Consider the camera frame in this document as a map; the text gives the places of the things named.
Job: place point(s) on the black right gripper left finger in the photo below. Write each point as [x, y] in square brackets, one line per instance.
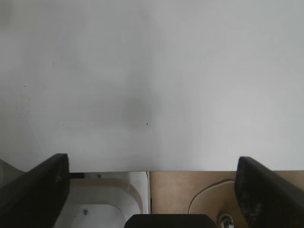
[35, 197]

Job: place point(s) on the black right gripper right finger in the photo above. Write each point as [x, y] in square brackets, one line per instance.
[273, 202]

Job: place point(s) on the silver metal fitting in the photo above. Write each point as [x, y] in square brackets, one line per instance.
[225, 219]

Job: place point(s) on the beige rounded plate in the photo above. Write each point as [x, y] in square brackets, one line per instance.
[209, 202]

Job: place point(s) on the white moulded plastic object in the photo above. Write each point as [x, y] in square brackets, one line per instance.
[107, 197]

